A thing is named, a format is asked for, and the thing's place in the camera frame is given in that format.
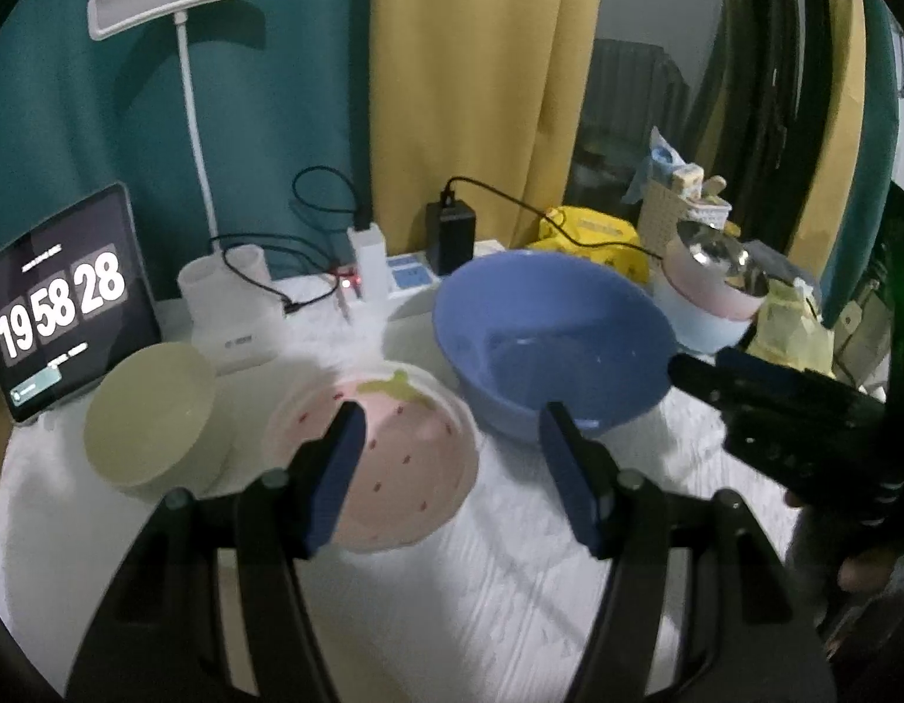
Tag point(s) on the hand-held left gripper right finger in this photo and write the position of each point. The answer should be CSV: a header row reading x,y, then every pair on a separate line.
x,y
572,483

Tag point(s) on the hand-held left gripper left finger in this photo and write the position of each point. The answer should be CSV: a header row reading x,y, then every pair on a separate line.
x,y
334,483

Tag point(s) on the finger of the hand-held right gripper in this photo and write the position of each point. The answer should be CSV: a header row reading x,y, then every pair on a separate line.
x,y
781,373
697,377

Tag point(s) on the pink strawberry bowl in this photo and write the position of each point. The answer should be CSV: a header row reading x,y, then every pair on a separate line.
x,y
408,469

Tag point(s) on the large blue bowl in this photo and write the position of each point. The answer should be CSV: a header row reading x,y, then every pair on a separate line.
x,y
554,337

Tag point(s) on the cream bowl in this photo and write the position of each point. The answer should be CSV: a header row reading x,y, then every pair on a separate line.
x,y
151,417

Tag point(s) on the person's right hand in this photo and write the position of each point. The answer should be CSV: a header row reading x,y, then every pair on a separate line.
x,y
865,573

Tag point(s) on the yellow tissue box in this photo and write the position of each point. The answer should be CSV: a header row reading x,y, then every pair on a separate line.
x,y
788,329

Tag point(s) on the light blue bowl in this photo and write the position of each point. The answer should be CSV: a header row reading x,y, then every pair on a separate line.
x,y
697,329

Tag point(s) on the pink steel-lined bowl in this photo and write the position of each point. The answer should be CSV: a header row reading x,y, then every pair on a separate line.
x,y
704,289

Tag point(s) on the white textured tablecloth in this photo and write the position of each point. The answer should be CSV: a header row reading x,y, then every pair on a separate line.
x,y
495,600

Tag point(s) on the yellow packet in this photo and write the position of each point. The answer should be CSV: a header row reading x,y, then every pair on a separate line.
x,y
591,234

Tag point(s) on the blue snack bag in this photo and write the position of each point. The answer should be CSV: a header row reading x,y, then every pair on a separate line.
x,y
660,161

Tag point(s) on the white power adapter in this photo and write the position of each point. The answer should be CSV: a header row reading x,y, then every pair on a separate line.
x,y
369,260

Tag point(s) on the teal curtain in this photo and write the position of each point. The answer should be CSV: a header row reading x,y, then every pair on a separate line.
x,y
880,124
56,124

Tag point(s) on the black charger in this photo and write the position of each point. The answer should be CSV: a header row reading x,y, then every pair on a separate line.
x,y
450,238

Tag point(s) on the yellow curtain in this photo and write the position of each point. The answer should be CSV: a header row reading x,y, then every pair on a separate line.
x,y
481,73
843,88

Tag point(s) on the tablet with clock display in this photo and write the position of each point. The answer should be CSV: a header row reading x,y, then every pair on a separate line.
x,y
63,300

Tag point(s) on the dark glass door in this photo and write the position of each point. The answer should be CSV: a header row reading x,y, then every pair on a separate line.
x,y
642,14

